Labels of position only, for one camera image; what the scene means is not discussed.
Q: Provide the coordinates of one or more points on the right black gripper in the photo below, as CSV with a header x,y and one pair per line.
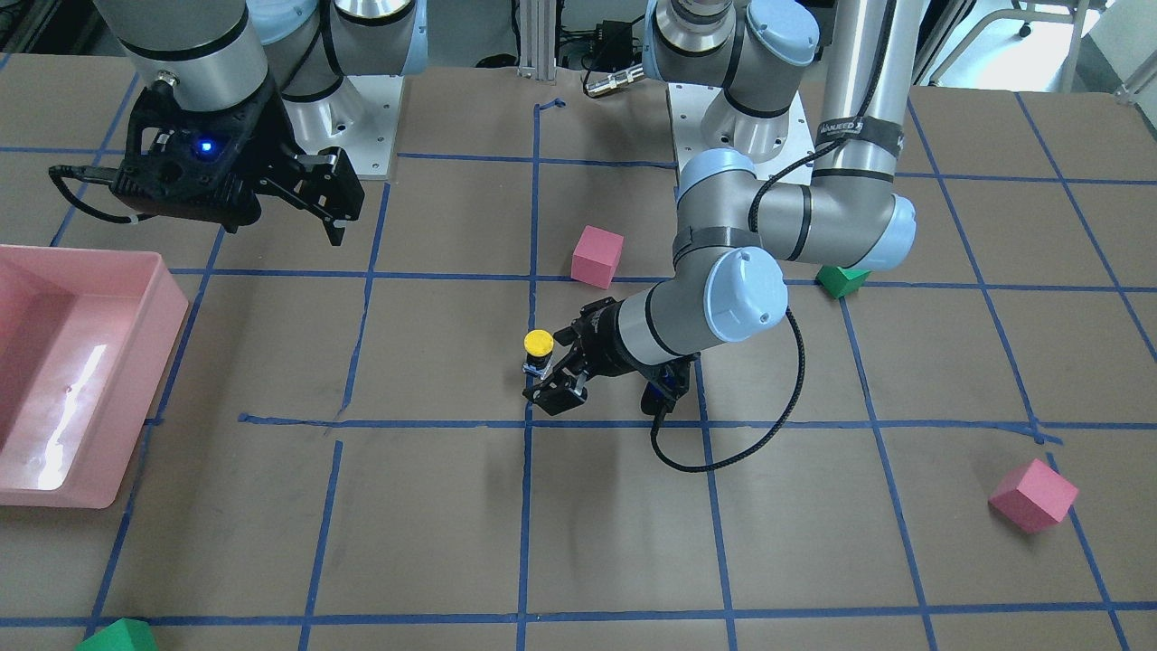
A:
x,y
264,145

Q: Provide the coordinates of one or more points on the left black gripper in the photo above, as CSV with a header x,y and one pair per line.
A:
x,y
608,341

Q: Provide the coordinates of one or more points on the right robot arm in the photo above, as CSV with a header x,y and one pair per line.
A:
x,y
243,99

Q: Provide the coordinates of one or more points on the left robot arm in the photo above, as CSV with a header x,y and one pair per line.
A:
x,y
742,209

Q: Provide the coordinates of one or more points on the pink cube centre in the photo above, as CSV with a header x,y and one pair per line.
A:
x,y
596,257

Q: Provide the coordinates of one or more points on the pink cube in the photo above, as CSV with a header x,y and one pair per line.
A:
x,y
596,257
1034,497

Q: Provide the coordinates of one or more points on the pink plastic bin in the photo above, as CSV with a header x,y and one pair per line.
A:
x,y
85,336

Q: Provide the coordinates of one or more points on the green cube near bin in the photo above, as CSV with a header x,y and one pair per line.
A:
x,y
125,634

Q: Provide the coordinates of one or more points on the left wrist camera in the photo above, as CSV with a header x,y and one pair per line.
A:
x,y
666,384

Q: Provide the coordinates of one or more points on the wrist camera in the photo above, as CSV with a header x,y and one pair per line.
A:
x,y
188,164
666,384

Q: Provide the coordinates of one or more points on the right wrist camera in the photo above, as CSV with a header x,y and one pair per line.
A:
x,y
188,164

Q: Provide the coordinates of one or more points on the aluminium frame post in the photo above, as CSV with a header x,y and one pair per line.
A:
x,y
538,34

